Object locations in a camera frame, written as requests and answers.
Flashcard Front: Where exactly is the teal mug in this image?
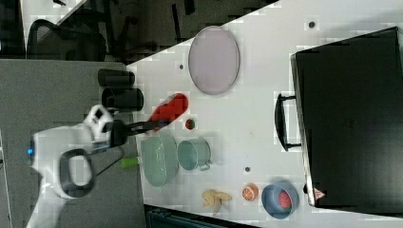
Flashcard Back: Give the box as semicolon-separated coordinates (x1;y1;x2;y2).
178;138;211;171

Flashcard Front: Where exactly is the dark teal bin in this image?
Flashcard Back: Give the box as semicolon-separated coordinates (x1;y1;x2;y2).
145;209;255;228

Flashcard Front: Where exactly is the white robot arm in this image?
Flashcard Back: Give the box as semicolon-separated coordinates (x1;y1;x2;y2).
27;104;163;228

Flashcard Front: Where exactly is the grey oval plate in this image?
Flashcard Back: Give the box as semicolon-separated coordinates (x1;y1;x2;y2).
188;26;240;95

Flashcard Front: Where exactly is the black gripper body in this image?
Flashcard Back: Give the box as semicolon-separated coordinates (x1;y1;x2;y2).
110;120;129;147

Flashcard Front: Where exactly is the orange slice toy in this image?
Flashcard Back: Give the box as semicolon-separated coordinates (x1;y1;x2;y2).
242;183;259;201

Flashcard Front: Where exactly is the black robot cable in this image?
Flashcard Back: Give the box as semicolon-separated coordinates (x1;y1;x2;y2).
94;145;125;177

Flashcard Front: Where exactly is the red strawberry toy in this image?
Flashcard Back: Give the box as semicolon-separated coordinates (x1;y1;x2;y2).
278;191;292;210

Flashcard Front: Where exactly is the black toaster oven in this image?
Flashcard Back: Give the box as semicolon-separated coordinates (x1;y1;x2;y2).
290;27;403;218

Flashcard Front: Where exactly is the black cylinder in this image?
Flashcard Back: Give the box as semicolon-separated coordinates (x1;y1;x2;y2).
102;88;144;111
98;68;135;86

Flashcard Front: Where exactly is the red ketchup bottle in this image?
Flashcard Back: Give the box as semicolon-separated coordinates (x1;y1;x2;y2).
149;93;189;132

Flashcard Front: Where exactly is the black office chair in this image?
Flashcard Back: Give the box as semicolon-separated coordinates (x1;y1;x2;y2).
27;19;106;62

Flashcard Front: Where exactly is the lower black cylinder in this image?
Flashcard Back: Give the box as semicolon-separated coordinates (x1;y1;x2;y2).
102;88;144;111

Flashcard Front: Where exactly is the blue bowl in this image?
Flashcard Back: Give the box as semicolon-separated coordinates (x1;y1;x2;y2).
261;181;299;219

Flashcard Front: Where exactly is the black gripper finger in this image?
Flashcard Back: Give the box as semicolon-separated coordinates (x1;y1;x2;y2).
128;127;156;136
127;121;159;127

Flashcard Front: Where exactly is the upper black cylinder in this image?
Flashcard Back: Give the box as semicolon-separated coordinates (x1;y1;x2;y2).
98;68;135;86

